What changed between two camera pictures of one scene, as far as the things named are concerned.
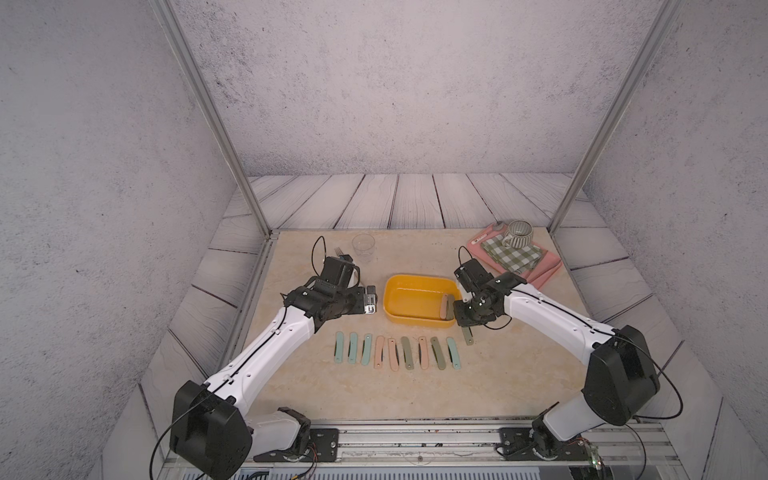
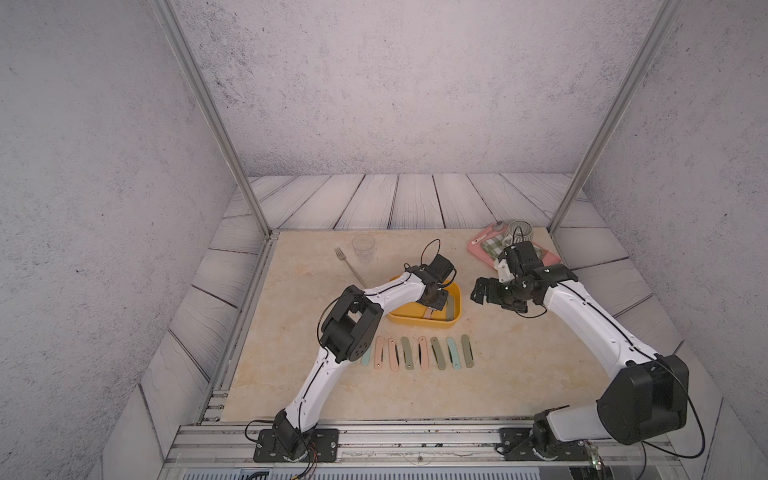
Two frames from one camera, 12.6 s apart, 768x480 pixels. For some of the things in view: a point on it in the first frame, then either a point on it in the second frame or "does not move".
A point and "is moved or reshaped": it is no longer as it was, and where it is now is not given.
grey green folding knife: (438, 353) does not move
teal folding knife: (453, 353) does not move
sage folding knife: (468, 335) is moved or reshaped
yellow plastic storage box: (414, 300) does not move
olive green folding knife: (407, 353) does not move
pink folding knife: (393, 354) does not move
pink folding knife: (379, 352) does not move
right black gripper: (461, 320) → (491, 296)
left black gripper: (361, 305) → (440, 305)
